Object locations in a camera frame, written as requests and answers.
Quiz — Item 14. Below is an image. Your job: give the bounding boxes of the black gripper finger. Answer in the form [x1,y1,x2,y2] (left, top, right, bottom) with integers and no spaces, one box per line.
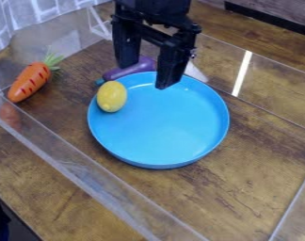
[113,19,142,69]
[156,31,197,89]

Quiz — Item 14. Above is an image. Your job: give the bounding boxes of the white checkered curtain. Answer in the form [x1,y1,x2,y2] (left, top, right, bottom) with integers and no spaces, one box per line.
[0,0,110,51]

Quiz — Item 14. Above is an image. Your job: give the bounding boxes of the yellow toy lemon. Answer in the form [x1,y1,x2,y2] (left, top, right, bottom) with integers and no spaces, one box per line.
[97,81,128,113]

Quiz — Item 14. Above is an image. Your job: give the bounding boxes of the orange toy carrot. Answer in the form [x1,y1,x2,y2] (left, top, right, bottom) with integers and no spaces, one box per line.
[8,53,64,103]

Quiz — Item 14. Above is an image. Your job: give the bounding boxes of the clear acrylic enclosure wall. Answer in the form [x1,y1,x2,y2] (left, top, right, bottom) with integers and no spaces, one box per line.
[0,6,305,241]

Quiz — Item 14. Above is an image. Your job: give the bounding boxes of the blue round tray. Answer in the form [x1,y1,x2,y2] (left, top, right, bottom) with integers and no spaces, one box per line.
[88,72,229,169]

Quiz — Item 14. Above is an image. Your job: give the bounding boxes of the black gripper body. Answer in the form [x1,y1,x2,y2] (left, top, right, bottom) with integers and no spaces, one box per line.
[113,0,203,46]

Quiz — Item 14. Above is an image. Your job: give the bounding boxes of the purple toy eggplant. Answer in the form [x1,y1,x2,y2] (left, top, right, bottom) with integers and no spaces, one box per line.
[96,56,156,86]

